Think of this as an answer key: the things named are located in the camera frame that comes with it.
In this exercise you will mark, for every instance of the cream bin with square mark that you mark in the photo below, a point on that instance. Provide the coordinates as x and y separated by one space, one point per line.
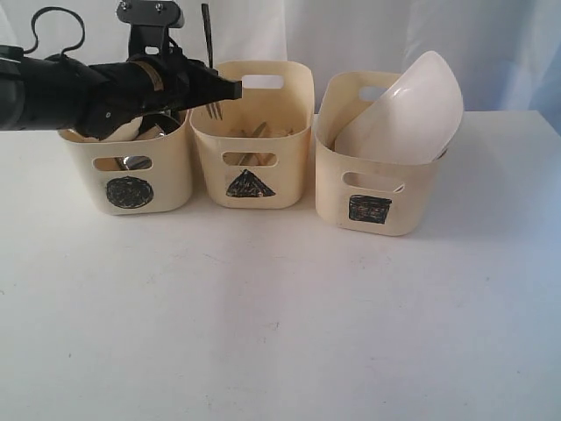
358 194

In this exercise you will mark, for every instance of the white square plate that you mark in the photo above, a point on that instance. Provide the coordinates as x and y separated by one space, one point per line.
412 122

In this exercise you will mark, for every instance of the steel table knife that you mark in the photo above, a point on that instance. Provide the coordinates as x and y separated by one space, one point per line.
245 158

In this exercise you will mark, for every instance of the cream bin with triangle mark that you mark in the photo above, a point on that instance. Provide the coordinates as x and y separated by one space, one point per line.
280 183

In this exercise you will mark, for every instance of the steel bowl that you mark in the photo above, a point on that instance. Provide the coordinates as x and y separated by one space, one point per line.
163 123

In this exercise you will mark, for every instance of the cream bin with circle mark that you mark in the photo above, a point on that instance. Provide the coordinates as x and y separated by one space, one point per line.
165 186

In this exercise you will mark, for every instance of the white ceramic bowl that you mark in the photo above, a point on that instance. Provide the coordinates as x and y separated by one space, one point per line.
125 132

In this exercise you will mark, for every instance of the steel fork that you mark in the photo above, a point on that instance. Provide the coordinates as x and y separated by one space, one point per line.
214 109

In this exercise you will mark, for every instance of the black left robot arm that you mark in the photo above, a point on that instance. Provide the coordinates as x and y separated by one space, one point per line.
60 93

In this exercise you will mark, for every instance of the white curtain backdrop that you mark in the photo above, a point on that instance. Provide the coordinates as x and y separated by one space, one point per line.
504 54

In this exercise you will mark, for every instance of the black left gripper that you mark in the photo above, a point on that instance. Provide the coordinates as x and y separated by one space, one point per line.
145 85

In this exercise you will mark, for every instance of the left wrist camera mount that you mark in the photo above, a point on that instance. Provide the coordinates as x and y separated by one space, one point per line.
150 22

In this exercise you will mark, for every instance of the steel mug front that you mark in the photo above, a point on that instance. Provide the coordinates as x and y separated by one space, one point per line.
140 162

